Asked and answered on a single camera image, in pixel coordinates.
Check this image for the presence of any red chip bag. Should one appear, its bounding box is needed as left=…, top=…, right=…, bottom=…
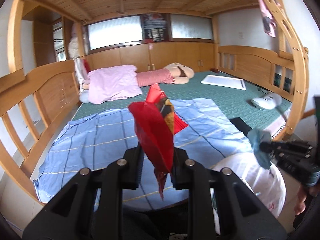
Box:
left=128, top=83, right=188, bottom=199

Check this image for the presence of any blue tissue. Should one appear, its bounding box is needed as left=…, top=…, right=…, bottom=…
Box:
left=247, top=128, right=271, bottom=170

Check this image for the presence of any person's right hand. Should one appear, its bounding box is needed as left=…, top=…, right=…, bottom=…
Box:
left=294, top=185, right=319, bottom=215

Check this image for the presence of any blue checked bed sheet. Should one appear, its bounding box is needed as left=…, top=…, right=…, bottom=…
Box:
left=33, top=98, right=253, bottom=211

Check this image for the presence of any white desk lamp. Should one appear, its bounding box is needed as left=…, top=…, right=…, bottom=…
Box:
left=251, top=93, right=282, bottom=110

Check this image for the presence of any black phone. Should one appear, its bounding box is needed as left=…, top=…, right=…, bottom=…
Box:
left=230, top=117, right=252, bottom=137

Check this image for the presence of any pink pillow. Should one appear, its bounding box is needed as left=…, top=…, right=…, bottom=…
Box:
left=85, top=65, right=142, bottom=105

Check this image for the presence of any green bed mat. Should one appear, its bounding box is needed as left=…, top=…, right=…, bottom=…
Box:
left=72, top=72, right=292, bottom=129

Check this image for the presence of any plush doll striped dress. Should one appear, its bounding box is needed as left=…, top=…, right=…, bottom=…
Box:
left=137, top=62, right=195, bottom=87

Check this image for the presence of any white flat tray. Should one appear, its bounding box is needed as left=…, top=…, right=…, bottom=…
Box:
left=201, top=75, right=246, bottom=90

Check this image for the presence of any pink wall poster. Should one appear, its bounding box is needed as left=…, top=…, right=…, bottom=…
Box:
left=258, top=0, right=277, bottom=38

